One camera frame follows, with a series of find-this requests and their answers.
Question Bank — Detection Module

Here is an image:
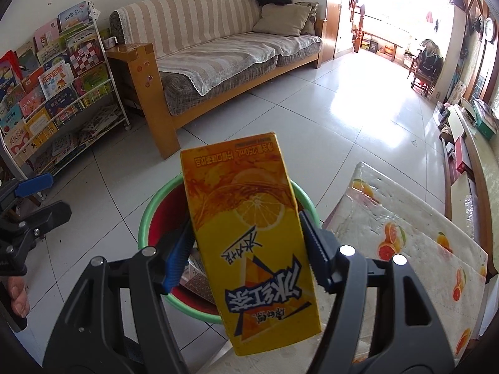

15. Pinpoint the wooden striped-cover sofa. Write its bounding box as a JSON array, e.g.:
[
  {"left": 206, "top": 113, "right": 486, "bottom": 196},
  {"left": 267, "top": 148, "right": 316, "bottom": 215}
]
[{"left": 107, "top": 0, "right": 327, "bottom": 159}]

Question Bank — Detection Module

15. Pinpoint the green box on cabinet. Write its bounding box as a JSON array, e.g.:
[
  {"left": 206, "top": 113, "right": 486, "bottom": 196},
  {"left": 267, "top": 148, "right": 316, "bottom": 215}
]
[{"left": 472, "top": 98, "right": 498, "bottom": 141}]

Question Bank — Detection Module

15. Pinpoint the far wooden bench table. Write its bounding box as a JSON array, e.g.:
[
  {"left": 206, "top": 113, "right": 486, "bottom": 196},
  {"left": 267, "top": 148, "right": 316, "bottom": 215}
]
[{"left": 360, "top": 31, "right": 401, "bottom": 63}]

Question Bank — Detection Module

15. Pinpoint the long TV cabinet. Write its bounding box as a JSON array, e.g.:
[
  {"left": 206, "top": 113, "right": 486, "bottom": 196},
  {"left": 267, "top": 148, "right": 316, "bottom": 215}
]
[{"left": 433, "top": 105, "right": 498, "bottom": 277}]

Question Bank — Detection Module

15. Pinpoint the fruit-print tablecloth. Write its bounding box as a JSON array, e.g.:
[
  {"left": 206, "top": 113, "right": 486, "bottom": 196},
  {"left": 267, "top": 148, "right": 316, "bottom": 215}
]
[{"left": 212, "top": 163, "right": 487, "bottom": 373}]

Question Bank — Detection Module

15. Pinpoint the green red trash basin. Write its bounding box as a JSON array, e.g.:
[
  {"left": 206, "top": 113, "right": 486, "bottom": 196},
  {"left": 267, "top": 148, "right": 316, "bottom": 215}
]
[{"left": 139, "top": 170, "right": 321, "bottom": 337}]

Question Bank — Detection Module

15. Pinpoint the person's left thumb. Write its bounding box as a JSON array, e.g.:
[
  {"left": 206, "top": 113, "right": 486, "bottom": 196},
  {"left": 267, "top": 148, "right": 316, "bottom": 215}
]
[{"left": 7, "top": 277, "right": 30, "bottom": 318}]

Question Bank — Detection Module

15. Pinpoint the yellow tea drink carton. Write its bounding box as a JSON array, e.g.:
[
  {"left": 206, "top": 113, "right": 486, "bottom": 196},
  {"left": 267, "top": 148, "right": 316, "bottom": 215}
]
[{"left": 180, "top": 132, "right": 321, "bottom": 356}]

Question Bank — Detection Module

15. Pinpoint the white book rack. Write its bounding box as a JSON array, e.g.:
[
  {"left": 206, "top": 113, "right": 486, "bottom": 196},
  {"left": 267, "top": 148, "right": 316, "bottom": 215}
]
[{"left": 1, "top": 1, "right": 130, "bottom": 180}]

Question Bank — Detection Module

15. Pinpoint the round wall clock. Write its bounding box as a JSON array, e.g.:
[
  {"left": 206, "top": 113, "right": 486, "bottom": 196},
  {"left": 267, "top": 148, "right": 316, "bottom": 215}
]
[{"left": 483, "top": 16, "right": 497, "bottom": 43}]

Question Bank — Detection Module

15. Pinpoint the beige cushion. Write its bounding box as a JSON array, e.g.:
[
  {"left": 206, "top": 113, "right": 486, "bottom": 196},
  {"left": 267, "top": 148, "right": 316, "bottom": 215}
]
[{"left": 252, "top": 3, "right": 311, "bottom": 36}]

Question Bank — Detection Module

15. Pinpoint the wooden chair with clothes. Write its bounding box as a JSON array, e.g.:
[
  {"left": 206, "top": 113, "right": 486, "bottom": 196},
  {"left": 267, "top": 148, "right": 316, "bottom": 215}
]
[{"left": 409, "top": 39, "right": 444, "bottom": 97}]

